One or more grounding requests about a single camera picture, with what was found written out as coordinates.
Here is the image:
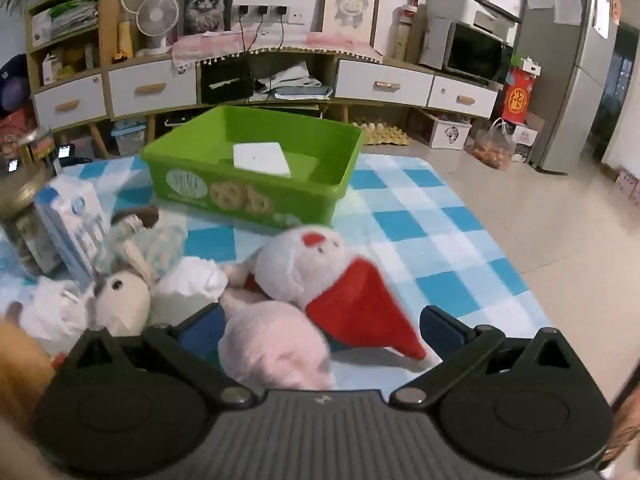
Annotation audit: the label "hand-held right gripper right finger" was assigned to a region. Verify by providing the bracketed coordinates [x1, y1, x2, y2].
[389, 304, 585, 407]

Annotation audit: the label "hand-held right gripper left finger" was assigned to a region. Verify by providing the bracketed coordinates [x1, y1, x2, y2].
[60, 304, 257, 407]

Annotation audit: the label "white cloth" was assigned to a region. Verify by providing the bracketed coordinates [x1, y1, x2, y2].
[19, 277, 97, 343]
[152, 257, 229, 326]

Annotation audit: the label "pink plush toy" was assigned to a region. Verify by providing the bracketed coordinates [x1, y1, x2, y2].
[218, 300, 337, 391]

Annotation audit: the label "green plastic bin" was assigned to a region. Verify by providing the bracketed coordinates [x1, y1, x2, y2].
[141, 105, 363, 228]

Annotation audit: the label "beige rabbit plush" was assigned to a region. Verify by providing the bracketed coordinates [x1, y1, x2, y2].
[94, 240, 162, 337]

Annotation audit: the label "blue and white checkered blanket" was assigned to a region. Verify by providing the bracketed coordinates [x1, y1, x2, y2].
[0, 152, 551, 391]

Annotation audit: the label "white and red santa plush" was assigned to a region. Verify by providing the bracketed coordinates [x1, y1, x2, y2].
[220, 225, 429, 361]

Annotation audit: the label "blue and white milk carton pack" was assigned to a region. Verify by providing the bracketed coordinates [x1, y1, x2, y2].
[34, 180, 112, 286]

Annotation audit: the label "white square pad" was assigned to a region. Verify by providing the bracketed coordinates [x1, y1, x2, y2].
[233, 142, 292, 179]

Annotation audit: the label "plastic bag of oranges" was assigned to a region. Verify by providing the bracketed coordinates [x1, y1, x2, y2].
[472, 117, 516, 171]

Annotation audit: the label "white storage box with cartoon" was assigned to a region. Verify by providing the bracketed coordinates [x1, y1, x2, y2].
[421, 109, 474, 150]

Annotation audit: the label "tray of eggs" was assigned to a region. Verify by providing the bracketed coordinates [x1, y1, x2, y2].
[351, 120, 412, 147]

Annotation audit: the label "blue transparent storage box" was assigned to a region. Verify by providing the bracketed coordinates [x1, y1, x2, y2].
[110, 120, 149, 157]

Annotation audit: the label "white cardboard box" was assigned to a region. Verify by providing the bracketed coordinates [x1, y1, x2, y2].
[512, 112, 547, 162]

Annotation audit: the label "glass jar with gold lid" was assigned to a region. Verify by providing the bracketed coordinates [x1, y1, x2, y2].
[0, 159, 57, 277]

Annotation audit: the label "red gift box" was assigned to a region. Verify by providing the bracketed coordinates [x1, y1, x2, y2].
[501, 66, 540, 124]

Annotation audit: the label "black box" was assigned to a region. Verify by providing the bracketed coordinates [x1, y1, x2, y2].
[200, 56, 256, 106]

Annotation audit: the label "folded cloths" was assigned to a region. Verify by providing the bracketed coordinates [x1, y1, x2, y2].
[254, 61, 334, 102]

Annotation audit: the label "colourful snack packs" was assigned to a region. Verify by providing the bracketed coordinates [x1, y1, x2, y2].
[0, 110, 55, 162]

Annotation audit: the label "grey refrigerator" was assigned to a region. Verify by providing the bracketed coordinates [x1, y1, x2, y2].
[511, 0, 622, 177]

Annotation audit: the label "black microwave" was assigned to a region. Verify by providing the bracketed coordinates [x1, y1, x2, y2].
[442, 21, 515, 87]

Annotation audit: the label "wooden cabinet with white drawers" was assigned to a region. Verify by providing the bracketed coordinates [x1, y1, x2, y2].
[24, 0, 502, 158]

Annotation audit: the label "tall bottle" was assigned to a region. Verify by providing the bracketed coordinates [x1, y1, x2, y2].
[394, 5, 417, 62]

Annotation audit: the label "yellow toy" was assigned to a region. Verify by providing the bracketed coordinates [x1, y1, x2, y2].
[116, 20, 136, 62]

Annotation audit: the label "purple ball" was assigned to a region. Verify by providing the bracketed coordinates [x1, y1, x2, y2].
[0, 54, 34, 117]

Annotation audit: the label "pink table runner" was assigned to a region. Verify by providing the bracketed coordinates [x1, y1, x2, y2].
[172, 30, 384, 72]

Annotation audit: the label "white printer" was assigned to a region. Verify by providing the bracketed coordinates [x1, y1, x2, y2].
[426, 0, 522, 43]

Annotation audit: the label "framed cat picture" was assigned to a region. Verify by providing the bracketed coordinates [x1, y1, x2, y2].
[178, 0, 236, 39]

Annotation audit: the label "framed cartoon girl picture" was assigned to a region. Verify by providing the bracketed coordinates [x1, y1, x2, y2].
[318, 0, 382, 49]

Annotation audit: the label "white drawer with wooden handle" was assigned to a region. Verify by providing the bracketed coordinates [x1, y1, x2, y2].
[32, 74, 107, 131]
[427, 76, 500, 120]
[334, 59, 435, 109]
[107, 59, 199, 120]

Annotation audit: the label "wall power outlets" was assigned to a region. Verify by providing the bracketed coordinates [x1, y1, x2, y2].
[232, 4, 307, 27]

